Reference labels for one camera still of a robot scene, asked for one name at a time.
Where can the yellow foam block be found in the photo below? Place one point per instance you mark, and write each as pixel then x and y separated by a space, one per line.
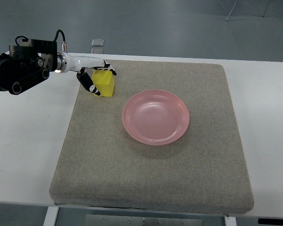
pixel 104 82

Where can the black label strip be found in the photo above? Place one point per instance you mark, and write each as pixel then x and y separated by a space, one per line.
pixel 269 221

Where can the grey metal table base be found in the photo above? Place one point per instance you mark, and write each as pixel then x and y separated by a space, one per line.
pixel 106 220

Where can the metal chair legs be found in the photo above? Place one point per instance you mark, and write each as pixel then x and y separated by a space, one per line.
pixel 256 8

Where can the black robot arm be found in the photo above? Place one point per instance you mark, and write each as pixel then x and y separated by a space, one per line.
pixel 29 63

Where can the white table leg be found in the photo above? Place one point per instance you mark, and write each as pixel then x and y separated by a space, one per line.
pixel 51 216

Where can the beige fabric cushion mat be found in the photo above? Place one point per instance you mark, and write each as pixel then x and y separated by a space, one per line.
pixel 204 171

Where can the upper clear floor tile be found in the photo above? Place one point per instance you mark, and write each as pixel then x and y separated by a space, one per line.
pixel 97 42

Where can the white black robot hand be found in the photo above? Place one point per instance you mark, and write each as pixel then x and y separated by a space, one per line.
pixel 78 64

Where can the pink plate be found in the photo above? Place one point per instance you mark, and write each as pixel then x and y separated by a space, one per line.
pixel 155 117

